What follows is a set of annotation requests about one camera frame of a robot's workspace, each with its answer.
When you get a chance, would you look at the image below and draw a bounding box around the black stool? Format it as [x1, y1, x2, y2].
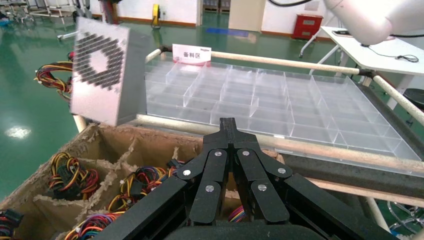
[402, 87, 424, 115]

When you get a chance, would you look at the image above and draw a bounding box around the white office table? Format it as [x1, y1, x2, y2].
[299, 25, 424, 112]

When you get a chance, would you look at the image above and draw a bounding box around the white metal shelving rack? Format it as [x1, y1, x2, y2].
[0, 0, 79, 26]

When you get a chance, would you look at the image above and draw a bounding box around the wire bundle centre right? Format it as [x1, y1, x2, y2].
[63, 211, 128, 240]

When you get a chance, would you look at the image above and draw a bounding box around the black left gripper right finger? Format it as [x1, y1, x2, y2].
[229, 117, 395, 240]

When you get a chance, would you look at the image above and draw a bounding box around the beige pillar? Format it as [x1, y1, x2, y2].
[228, 0, 267, 33]

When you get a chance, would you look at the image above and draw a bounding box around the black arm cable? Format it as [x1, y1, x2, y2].
[267, 0, 314, 8]

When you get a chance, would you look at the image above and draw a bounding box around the cream rack leg pipe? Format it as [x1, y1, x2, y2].
[364, 197, 392, 233]
[73, 115, 88, 133]

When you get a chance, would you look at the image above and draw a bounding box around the wire bundle top right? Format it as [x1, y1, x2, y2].
[0, 208, 25, 240]

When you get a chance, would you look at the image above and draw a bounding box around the wire bundle right edge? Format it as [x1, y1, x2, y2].
[47, 151, 100, 202]

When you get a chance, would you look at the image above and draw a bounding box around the clear acrylic divider tray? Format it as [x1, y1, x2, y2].
[144, 59, 423, 167]

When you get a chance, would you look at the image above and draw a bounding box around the wire bundle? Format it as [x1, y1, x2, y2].
[227, 205, 248, 223]
[63, 211, 128, 240]
[0, 208, 25, 240]

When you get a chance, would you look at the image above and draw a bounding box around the brown cardboard divider box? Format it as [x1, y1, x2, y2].
[0, 123, 286, 240]

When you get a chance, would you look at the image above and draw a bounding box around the wire bundle lower middle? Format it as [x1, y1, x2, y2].
[227, 205, 248, 223]

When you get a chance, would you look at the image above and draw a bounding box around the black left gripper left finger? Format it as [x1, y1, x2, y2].
[94, 117, 233, 240]

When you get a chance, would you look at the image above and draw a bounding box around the silver power supply with cables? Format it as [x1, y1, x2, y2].
[107, 158, 186, 214]
[34, 51, 75, 94]
[70, 18, 149, 127]

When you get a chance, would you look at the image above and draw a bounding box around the white red label sign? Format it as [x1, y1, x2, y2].
[172, 43, 213, 66]

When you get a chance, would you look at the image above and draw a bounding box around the black rack rail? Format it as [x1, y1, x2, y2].
[281, 153, 424, 200]

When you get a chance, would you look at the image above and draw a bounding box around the yellow floor fan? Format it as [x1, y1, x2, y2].
[150, 3, 163, 30]

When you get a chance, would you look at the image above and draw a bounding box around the black pipe joint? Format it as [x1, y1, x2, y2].
[157, 44, 174, 56]
[358, 67, 379, 80]

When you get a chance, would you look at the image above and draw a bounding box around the red column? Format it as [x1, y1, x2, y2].
[98, 0, 117, 25]

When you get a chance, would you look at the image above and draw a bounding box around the black cable on table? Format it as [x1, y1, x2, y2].
[365, 43, 420, 64]

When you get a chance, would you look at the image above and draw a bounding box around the red metal cabinet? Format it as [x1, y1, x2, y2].
[292, 13, 324, 41]

